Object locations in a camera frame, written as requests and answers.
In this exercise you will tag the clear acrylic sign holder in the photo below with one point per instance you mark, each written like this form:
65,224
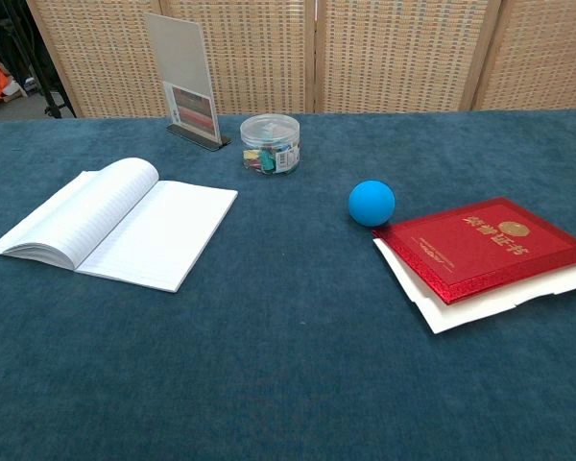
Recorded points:
182,57

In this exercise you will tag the blue ball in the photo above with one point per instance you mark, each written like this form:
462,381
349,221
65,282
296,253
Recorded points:
371,203

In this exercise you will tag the blue table cloth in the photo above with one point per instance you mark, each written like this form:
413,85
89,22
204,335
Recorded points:
288,384

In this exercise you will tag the black tripod stand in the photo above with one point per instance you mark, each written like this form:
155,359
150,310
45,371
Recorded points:
57,108

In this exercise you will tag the red certificate booklet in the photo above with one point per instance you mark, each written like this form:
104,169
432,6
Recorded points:
485,249

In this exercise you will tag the clear jar of binder clips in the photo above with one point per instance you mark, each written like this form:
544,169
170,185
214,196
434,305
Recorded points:
270,144

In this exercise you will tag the white notebook with yellow cover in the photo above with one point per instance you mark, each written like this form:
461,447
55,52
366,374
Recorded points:
125,230

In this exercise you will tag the woven wooden folding screen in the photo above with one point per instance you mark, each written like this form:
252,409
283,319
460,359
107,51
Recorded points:
389,57

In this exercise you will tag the white paper sheets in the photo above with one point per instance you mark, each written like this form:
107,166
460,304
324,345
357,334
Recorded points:
456,314

